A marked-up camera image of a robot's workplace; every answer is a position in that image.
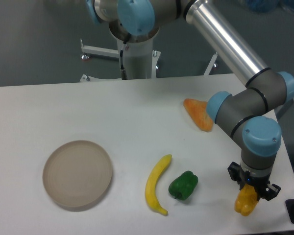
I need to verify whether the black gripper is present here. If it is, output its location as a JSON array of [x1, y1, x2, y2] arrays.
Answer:
[[227, 162, 281, 201]]

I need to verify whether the yellow bell pepper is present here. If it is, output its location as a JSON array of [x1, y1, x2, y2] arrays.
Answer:
[[234, 184, 258, 216]]

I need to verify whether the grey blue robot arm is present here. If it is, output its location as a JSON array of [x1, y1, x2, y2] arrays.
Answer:
[[85, 0, 294, 200]]

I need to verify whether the green bell pepper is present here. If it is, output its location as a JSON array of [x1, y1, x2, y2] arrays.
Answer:
[[168, 171, 198, 201]]

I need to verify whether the beige round plate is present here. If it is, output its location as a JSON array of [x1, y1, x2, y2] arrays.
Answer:
[[42, 140, 113, 212]]

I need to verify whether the yellow banana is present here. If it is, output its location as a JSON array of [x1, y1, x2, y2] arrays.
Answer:
[[145, 154, 172, 216]]

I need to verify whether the blue object top right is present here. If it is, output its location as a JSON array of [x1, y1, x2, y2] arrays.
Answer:
[[242, 0, 294, 14]]

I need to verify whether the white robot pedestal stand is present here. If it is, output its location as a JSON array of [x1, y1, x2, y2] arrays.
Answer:
[[79, 21, 219, 83]]

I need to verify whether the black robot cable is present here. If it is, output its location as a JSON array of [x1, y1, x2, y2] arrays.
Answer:
[[119, 33, 132, 80]]

